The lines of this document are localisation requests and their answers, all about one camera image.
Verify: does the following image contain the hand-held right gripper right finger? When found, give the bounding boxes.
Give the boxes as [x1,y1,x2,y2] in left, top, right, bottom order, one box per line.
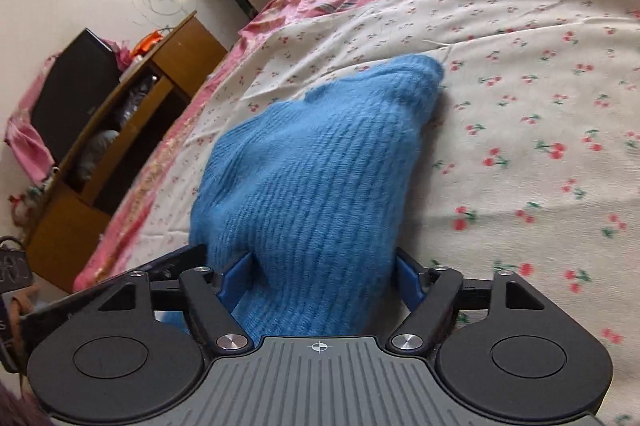
[390,247,546,352]

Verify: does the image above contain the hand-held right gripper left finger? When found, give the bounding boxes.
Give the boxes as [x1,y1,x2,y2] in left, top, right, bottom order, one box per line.
[95,251,253,352]

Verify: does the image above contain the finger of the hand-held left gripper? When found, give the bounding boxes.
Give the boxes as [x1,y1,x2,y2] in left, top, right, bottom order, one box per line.
[20,243,208,332]

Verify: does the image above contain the blue knitted sweater yellow stripes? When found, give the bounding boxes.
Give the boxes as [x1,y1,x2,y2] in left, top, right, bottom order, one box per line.
[160,55,446,347]

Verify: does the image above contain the person's left hand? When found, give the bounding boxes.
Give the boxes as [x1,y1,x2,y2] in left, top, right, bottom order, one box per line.
[7,285,41,357]

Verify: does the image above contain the small plush toy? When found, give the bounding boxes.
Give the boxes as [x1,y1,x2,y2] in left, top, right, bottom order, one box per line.
[7,186,41,232]

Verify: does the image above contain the wooden cabinet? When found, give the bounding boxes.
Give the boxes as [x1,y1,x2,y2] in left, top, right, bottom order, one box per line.
[25,10,228,294]

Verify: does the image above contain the grey bundle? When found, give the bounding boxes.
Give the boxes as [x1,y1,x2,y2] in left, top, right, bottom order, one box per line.
[75,129,121,182]

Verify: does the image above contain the person's purple fuzzy garment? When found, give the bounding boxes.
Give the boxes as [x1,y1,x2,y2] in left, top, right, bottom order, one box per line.
[0,383,48,426]

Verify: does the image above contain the clear plastic bag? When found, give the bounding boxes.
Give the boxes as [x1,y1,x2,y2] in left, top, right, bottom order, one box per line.
[117,74,158,122]

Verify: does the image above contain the cherry print bed sheet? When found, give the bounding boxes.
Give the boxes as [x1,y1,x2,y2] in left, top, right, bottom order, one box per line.
[75,0,640,426]

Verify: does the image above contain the orange plastic object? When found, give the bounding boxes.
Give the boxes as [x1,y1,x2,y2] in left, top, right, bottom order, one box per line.
[131,31,165,57]

